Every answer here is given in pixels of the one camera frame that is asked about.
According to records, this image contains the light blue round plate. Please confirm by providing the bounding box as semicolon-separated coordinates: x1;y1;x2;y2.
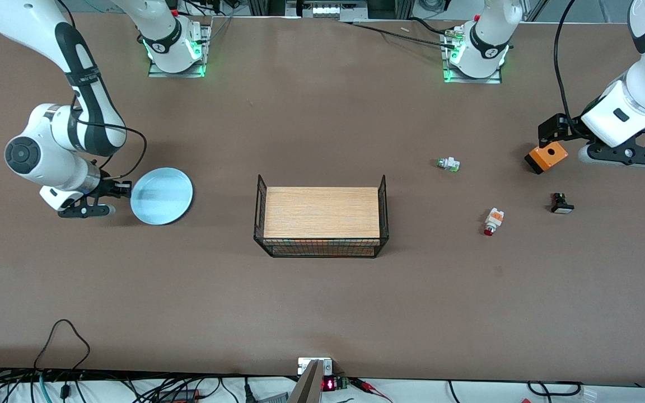
130;167;194;226

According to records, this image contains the red push button switch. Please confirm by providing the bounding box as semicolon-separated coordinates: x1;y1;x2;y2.
483;208;505;237

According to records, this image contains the orange button box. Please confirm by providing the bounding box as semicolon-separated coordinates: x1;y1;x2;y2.
525;141;569;175

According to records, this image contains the long black table cable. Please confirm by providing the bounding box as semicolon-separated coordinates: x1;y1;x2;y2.
349;21;459;49

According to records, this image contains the black white push button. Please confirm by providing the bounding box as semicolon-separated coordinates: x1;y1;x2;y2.
550;192;575;214

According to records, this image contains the white marker plate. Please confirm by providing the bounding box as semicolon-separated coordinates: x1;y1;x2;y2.
298;357;334;376

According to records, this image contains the grey metal camera bracket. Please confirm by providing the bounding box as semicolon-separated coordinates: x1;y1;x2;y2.
287;359;324;403

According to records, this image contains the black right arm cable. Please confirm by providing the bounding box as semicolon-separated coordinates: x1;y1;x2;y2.
71;95;148;181

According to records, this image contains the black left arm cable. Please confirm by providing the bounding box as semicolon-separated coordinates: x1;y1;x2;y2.
553;0;581;132

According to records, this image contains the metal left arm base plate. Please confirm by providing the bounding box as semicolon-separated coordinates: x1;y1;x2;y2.
443;25;503;85

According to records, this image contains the red clip lead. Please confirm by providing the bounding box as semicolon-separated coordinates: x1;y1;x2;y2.
350;378;394;403

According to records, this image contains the aluminium frame with light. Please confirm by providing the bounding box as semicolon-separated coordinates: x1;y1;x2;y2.
286;0;369;23

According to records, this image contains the black power adapter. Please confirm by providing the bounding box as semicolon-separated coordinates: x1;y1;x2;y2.
157;388;200;403

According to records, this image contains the wooden rack board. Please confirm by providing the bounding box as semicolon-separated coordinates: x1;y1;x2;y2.
264;186;381;239

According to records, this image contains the black coiled cable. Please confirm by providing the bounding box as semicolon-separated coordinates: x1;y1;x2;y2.
526;380;584;397

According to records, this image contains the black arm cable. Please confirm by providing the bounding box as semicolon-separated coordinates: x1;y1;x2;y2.
71;95;148;181
553;0;581;132

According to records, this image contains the black looped cable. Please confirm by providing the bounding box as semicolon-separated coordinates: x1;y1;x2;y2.
34;319;91;373

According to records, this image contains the black wire rack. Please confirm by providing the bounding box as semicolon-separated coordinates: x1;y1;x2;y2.
254;174;389;259

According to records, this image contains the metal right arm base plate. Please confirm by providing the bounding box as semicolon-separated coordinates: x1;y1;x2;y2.
148;22;207;78

